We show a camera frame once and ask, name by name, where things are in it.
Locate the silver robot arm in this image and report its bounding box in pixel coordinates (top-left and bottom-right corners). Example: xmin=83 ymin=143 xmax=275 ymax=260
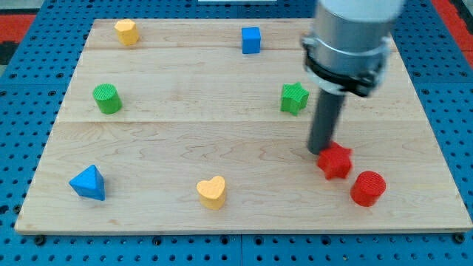
xmin=301 ymin=0 xmax=405 ymax=97

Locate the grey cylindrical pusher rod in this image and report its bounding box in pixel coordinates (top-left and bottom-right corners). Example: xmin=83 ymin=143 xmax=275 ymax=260
xmin=307 ymin=89 xmax=345 ymax=154

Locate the blue triangle block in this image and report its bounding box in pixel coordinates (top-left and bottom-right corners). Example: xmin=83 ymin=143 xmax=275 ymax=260
xmin=69 ymin=165 xmax=106 ymax=201

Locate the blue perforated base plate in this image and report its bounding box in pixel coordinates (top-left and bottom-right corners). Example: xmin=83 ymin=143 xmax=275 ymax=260
xmin=1 ymin=0 xmax=472 ymax=265

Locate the blue cube block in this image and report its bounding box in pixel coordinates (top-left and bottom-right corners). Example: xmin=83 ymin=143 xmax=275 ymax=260
xmin=241 ymin=27 xmax=261 ymax=54

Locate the red cylinder block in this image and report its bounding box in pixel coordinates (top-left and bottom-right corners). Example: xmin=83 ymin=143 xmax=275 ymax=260
xmin=350 ymin=171 xmax=387 ymax=207

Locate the green cylinder block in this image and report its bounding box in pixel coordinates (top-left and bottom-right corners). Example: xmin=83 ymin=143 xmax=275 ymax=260
xmin=92 ymin=83 xmax=122 ymax=115

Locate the yellow hexagon block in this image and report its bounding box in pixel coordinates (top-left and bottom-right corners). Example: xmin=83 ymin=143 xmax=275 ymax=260
xmin=114 ymin=18 xmax=140 ymax=46

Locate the red star block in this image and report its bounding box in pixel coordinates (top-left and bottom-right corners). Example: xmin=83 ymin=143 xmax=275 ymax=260
xmin=317 ymin=141 xmax=353 ymax=180

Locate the yellow heart block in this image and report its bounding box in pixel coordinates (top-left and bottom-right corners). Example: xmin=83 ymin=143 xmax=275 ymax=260
xmin=196 ymin=176 xmax=226 ymax=210

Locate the green star block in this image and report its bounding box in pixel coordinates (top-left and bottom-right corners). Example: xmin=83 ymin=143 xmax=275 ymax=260
xmin=280 ymin=82 xmax=310 ymax=116

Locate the wooden board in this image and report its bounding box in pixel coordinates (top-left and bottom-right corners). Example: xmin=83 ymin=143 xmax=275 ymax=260
xmin=15 ymin=19 xmax=472 ymax=236

